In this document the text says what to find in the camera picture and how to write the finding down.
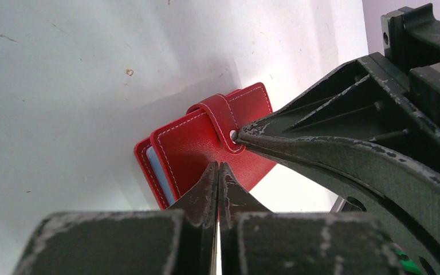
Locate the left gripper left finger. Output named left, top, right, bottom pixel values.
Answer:
left=14, top=162, right=219, bottom=274

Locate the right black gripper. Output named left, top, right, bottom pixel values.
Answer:
left=242, top=3, right=440, bottom=138

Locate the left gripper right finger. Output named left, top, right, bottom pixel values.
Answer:
left=218, top=163, right=403, bottom=274

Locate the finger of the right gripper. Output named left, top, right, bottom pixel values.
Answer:
left=237, top=129, right=440, bottom=266

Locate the red card holder wallet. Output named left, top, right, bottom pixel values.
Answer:
left=134, top=82, right=275, bottom=210

